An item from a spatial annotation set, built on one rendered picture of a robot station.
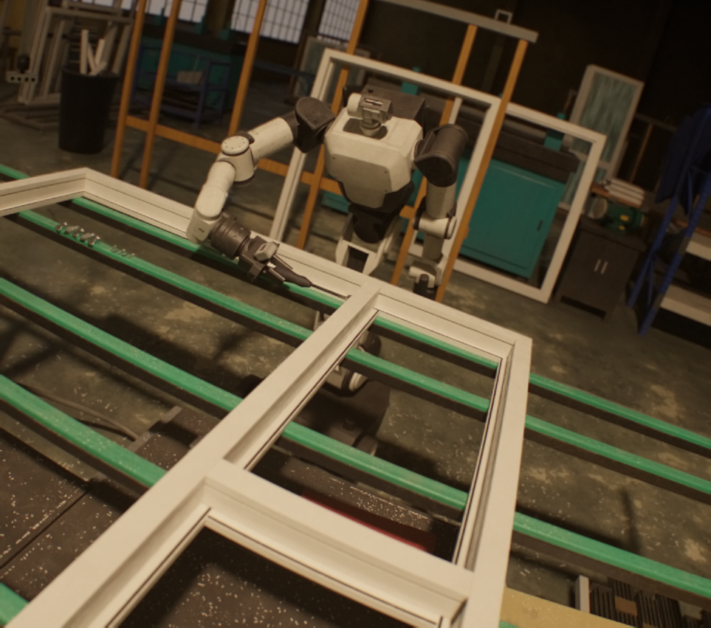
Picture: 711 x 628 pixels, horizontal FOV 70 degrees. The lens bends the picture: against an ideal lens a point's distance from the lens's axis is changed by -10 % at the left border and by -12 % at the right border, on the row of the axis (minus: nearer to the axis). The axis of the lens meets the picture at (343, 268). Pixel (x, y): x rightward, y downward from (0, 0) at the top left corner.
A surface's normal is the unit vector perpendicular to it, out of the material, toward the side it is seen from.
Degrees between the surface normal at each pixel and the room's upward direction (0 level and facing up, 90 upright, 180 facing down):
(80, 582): 0
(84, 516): 0
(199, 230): 111
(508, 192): 90
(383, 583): 90
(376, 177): 127
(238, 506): 90
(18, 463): 0
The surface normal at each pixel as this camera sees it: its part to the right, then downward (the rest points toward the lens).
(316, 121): 0.23, -0.39
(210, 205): 0.43, -0.59
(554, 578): 0.26, -0.90
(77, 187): 0.91, 0.35
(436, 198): -0.40, 0.76
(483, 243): -0.31, 0.28
